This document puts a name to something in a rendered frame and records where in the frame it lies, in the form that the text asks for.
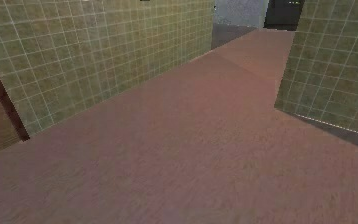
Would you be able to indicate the black cabinet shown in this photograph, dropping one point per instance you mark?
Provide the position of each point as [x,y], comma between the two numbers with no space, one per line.
[283,14]

